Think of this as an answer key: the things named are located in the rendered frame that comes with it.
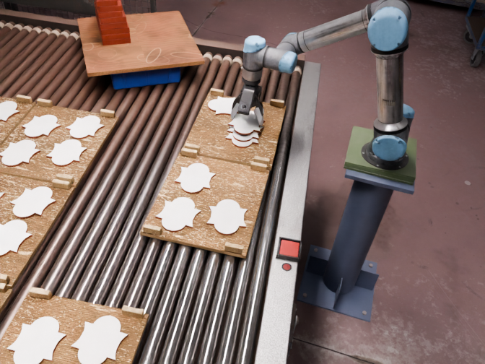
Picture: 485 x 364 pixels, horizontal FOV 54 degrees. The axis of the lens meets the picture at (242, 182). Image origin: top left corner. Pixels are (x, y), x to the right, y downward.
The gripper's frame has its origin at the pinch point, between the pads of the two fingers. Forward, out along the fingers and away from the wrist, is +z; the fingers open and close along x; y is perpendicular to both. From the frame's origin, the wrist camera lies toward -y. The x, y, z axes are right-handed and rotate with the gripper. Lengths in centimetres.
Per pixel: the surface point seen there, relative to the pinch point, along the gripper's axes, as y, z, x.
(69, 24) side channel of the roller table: 50, 2, 107
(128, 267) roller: -75, 5, 16
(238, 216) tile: -47.0, 2.5, -10.2
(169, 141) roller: -15.8, 5.2, 26.6
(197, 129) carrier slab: -6.9, 3.4, 18.3
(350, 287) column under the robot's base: 2, 91, -62
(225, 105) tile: 11.4, 2.3, 12.1
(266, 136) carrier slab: -1.6, 3.4, -9.2
